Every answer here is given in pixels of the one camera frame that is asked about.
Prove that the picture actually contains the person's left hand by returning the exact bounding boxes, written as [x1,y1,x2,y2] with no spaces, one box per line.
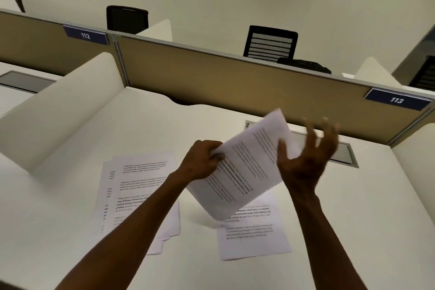
[176,140,226,182]

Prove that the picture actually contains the person's right hand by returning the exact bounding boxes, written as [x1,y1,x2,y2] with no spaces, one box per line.
[277,116,340,196]

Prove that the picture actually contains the white printed paper sheet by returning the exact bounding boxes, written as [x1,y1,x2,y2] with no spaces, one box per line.
[185,108,297,222]
[216,191,293,262]

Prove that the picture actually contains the person's left forearm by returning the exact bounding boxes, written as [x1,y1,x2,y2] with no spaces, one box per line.
[51,172,188,290]

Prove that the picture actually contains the person's right forearm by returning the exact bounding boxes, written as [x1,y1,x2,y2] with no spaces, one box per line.
[289,191,370,290]

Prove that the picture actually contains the long beige desk partition panel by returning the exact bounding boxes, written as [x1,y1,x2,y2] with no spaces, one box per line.
[113,33,435,147]

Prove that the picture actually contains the stack of white printed papers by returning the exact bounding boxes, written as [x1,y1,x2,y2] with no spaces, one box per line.
[92,152,181,255]

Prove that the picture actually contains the black chair armrest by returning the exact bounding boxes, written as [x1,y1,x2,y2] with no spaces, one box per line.
[277,57,332,75]

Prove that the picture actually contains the black mesh-back office chair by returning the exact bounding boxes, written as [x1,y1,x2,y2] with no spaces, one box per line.
[243,25,299,60]
[409,55,435,92]

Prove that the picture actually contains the white side divider panel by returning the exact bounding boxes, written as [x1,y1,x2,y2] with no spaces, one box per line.
[353,57,404,89]
[391,123,435,232]
[135,19,173,42]
[0,52,129,175]

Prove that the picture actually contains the blue desk number plate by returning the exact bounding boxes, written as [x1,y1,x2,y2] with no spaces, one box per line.
[63,25,109,46]
[363,87,434,112]

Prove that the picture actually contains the black solid-back office chair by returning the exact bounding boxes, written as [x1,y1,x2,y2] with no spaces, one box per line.
[106,5,149,34]

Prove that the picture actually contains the short beige desk partition panel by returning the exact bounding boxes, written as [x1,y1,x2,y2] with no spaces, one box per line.
[0,9,118,78]

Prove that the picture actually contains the grey desk cable cover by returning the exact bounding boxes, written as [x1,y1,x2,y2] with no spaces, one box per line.
[245,119,359,169]
[0,70,57,94]

